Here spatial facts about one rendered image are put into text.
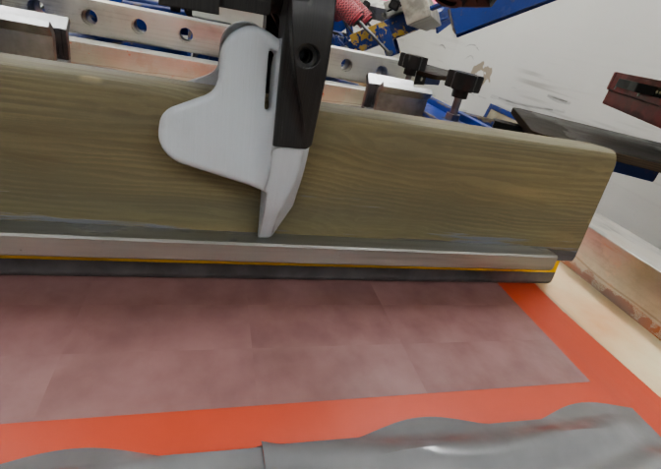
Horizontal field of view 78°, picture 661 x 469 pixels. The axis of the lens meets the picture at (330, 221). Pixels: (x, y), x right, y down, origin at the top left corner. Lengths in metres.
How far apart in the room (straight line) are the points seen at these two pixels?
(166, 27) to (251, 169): 0.59
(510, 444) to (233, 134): 0.16
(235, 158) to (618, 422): 0.20
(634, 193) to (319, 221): 2.36
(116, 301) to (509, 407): 0.19
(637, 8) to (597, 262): 2.48
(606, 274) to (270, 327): 0.25
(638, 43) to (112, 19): 2.43
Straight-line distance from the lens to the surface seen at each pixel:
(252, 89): 0.17
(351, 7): 1.16
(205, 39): 0.75
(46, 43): 0.55
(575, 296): 0.34
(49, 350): 0.20
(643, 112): 1.23
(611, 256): 0.35
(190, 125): 0.18
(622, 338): 0.32
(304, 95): 0.16
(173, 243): 0.20
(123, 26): 0.76
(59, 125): 0.20
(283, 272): 0.23
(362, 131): 0.20
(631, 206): 2.52
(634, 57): 2.70
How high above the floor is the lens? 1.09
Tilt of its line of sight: 26 degrees down
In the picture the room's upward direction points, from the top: 13 degrees clockwise
